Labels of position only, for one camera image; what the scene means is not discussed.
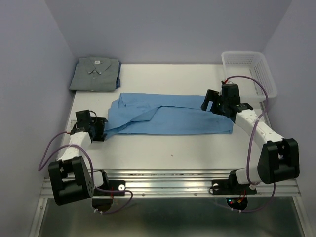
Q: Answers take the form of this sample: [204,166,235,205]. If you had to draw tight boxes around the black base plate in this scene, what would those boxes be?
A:
[209,179,257,195]
[93,180,126,197]

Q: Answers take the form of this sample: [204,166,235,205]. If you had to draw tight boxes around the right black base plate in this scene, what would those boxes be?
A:
[209,179,257,195]

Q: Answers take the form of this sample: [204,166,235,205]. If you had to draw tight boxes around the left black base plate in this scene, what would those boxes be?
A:
[93,180,126,197]

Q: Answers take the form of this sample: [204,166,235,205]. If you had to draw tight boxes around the blue long sleeve shirt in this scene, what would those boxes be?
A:
[104,93,234,138]

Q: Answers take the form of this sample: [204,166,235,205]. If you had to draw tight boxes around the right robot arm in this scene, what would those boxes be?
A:
[201,84,300,195]

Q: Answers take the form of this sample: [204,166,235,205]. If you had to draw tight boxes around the folded grey shirt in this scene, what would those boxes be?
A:
[69,57,119,92]

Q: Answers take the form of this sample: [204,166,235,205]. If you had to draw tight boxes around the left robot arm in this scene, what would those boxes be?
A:
[48,110,110,206]

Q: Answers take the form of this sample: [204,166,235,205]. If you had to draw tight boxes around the aluminium rail frame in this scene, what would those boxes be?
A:
[40,101,303,199]

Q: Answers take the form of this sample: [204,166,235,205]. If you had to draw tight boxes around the folded blue checkered shirt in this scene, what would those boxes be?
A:
[116,61,121,89]

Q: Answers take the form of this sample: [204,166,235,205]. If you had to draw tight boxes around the white plastic basket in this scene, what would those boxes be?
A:
[221,51,277,103]

